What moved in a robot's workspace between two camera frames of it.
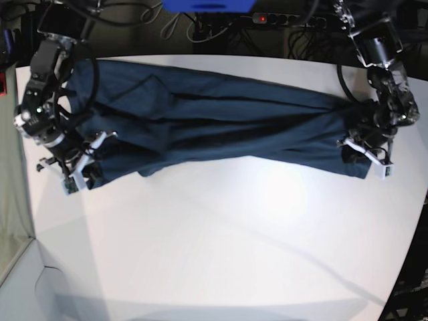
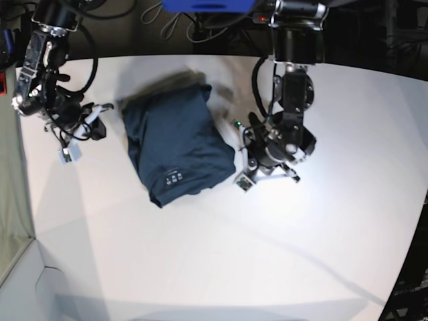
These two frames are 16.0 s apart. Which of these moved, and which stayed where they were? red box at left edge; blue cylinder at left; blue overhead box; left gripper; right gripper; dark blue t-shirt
Moved: right gripper; dark blue t-shirt; left gripper
Stayed: blue overhead box; red box at left edge; blue cylinder at left
